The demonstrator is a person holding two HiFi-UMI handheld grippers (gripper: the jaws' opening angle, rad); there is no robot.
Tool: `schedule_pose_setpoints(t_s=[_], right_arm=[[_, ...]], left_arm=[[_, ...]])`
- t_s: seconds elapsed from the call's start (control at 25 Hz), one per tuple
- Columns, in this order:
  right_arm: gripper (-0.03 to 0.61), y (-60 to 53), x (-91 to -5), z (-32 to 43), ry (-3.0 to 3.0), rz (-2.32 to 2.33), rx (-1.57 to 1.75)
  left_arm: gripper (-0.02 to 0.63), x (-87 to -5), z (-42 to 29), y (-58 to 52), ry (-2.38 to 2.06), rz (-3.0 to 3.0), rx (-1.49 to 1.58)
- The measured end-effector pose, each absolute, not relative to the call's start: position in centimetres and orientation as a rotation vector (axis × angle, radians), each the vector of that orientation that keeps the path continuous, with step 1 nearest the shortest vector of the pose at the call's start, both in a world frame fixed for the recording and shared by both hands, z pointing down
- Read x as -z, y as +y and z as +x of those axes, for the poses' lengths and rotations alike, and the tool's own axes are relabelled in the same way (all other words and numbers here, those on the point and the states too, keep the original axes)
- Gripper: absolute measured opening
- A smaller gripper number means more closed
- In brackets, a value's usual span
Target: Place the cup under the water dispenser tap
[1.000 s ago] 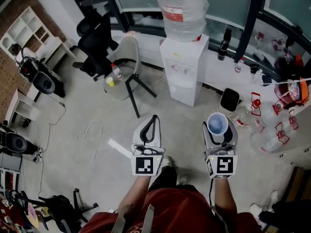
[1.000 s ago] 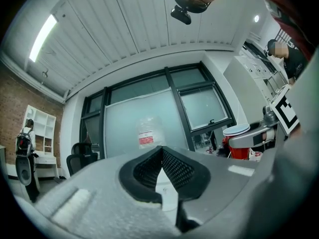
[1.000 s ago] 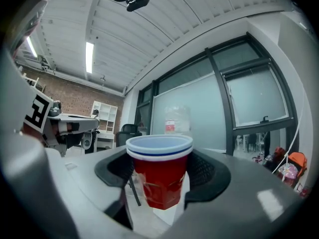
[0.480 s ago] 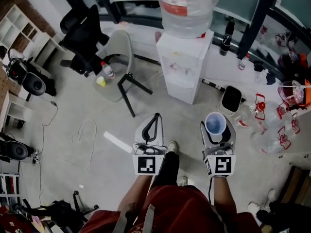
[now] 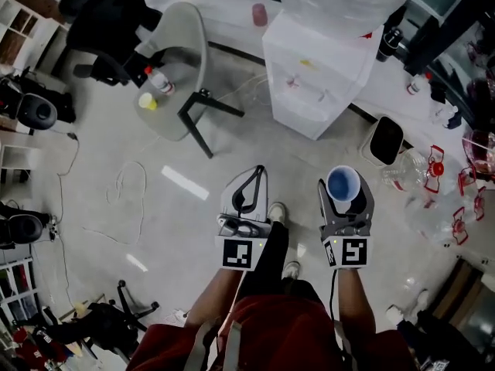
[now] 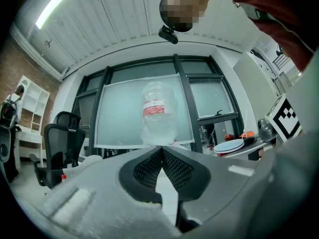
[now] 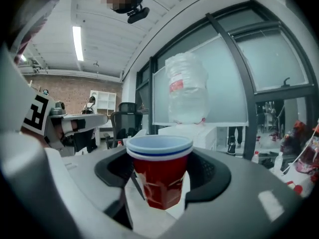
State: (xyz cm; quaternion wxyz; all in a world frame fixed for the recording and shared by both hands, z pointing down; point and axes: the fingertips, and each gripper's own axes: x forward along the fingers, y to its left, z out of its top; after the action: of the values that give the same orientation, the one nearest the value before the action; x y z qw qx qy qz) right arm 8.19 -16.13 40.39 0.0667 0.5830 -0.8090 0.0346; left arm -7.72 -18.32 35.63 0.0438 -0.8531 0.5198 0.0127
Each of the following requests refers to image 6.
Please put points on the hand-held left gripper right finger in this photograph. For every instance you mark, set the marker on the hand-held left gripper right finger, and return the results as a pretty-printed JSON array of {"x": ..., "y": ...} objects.
[{"x": 224, "y": 183}]

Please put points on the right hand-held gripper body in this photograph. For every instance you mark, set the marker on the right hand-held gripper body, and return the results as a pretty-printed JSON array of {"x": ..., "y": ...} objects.
[{"x": 284, "y": 118}]

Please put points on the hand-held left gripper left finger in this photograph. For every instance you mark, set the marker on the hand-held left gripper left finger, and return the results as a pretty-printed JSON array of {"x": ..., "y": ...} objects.
[{"x": 99, "y": 208}]

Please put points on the water dispenser clear jug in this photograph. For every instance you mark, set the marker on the water dispenser clear jug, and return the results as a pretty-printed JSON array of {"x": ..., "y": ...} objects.
[{"x": 159, "y": 113}]

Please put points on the orange object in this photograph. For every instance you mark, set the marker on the orange object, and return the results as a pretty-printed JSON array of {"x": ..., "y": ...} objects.
[{"x": 247, "y": 134}]

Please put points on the white partition board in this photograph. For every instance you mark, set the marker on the white partition board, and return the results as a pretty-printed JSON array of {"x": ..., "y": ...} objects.
[{"x": 256, "y": 88}]

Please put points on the black mesh office chair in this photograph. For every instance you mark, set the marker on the black mesh office chair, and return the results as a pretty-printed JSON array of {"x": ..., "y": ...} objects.
[
  {"x": 62, "y": 153},
  {"x": 68, "y": 119}
]

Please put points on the frosted window film panel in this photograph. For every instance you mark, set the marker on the frosted window film panel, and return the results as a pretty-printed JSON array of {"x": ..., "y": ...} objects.
[{"x": 119, "y": 118}]

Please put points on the white desk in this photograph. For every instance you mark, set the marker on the white desk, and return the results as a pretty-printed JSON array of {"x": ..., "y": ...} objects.
[{"x": 28, "y": 138}]

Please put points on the person's red shirt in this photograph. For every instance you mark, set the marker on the person's red shirt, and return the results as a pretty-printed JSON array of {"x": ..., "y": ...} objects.
[{"x": 279, "y": 14}]

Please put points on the white shelf unit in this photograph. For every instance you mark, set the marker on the white shelf unit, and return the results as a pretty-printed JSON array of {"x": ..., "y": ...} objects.
[{"x": 35, "y": 106}]

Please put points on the person's head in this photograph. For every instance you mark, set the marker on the person's head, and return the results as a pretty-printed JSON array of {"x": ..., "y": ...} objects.
[{"x": 182, "y": 6}]

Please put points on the long ceiling light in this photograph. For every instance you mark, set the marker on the long ceiling light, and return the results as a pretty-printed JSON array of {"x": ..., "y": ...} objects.
[{"x": 53, "y": 6}]

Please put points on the black window frame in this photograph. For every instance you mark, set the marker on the black window frame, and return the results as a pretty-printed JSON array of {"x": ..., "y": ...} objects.
[{"x": 189, "y": 101}]

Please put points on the black head-mounted camera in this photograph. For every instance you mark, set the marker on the black head-mounted camera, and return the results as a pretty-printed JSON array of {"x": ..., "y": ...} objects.
[{"x": 168, "y": 35}]

